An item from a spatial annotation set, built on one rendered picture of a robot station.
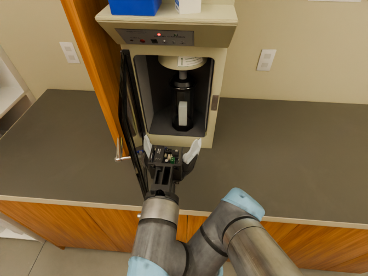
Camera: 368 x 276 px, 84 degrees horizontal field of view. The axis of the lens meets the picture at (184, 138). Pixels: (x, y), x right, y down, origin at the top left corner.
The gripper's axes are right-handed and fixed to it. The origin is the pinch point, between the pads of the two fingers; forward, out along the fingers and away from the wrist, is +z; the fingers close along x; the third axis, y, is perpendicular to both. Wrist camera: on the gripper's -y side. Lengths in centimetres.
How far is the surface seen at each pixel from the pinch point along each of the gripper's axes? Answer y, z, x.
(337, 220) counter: -30, -7, -58
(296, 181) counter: -30, 8, -48
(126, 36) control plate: 20.4, 16.0, 13.5
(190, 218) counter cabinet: -44.4, -5.5, -6.3
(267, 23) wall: 8, 66, -35
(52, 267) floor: -124, -19, 88
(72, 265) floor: -124, -17, 74
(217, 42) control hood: 18.9, 17.9, -10.3
